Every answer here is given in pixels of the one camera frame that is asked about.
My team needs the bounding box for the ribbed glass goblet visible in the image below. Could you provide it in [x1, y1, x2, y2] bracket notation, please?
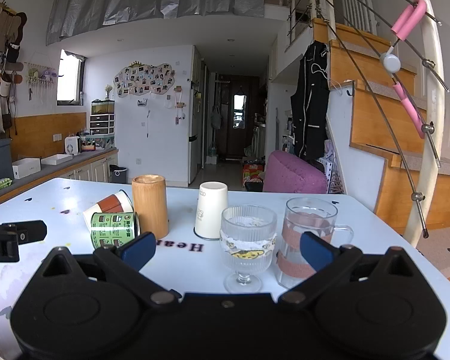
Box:
[220, 205, 278, 294]

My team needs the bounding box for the pink foam tube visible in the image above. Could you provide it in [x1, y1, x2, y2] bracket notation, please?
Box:
[391, 0, 428, 139]

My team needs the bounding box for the black coat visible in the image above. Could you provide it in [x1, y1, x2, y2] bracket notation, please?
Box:
[290, 40, 331, 160]

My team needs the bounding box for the kitchen counter cabinet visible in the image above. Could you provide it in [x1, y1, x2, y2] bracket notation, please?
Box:
[0, 148, 119, 207]

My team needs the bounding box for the wooden staircase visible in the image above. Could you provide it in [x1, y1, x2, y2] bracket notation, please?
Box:
[312, 17, 450, 229]

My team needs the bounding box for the green printed tin cup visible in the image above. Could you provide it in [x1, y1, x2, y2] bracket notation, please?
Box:
[90, 211, 140, 249]

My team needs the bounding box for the metal stair railing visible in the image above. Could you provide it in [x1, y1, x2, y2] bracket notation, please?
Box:
[286, 0, 450, 239]

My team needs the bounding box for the macrame wall hanging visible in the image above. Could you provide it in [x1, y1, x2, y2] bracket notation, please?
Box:
[24, 62, 58, 102]

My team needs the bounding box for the fish tank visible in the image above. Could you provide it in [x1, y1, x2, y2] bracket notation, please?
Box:
[91, 99, 116, 115]

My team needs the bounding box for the glass mug with pink bands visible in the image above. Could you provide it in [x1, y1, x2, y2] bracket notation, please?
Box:
[275, 197, 355, 290]

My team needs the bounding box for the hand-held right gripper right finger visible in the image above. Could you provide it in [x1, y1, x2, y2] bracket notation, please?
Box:
[279, 232, 417, 308]

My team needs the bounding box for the brown and white paper cup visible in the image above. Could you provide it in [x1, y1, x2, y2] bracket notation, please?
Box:
[83, 190, 134, 230]

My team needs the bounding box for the white curved post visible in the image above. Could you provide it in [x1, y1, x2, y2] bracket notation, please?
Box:
[402, 0, 446, 250]

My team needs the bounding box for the bamboo cup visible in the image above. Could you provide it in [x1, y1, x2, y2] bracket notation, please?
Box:
[131, 174, 170, 239]

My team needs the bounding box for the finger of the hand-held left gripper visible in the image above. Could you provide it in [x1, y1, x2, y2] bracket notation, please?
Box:
[0, 220, 48, 247]

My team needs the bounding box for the white tray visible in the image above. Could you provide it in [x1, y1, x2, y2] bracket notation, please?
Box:
[41, 153, 74, 166]

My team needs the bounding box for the white round device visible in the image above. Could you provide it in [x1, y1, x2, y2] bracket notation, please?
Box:
[383, 54, 401, 73]

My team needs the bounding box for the small drawer organizer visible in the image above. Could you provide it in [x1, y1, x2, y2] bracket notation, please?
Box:
[89, 113, 116, 136]

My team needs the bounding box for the black trash bin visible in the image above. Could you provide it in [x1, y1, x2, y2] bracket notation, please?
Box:
[109, 164, 128, 185]

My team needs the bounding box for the purple pouf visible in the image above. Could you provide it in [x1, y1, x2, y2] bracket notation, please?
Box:
[263, 150, 328, 195]

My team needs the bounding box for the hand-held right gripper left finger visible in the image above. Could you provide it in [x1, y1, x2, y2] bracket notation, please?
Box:
[41, 232, 181, 308]

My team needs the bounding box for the white box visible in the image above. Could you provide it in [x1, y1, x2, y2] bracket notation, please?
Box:
[11, 158, 42, 179]

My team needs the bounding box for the white metal rack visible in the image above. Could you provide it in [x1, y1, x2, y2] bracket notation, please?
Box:
[318, 146, 346, 196]

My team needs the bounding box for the red printed box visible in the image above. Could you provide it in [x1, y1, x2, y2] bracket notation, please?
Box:
[242, 160, 265, 185]

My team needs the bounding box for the white hanging bag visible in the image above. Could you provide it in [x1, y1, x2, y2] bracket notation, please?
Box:
[209, 106, 223, 131]

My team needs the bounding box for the photo collage board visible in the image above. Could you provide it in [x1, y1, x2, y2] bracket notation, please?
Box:
[113, 61, 175, 99]

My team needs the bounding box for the dark wooden door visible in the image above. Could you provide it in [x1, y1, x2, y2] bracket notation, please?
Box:
[225, 76, 260, 159]

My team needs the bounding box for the white countertop appliance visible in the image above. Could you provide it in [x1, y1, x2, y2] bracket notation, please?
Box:
[64, 136, 82, 156]

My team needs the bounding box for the window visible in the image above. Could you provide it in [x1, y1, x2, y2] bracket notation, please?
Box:
[56, 49, 86, 107]

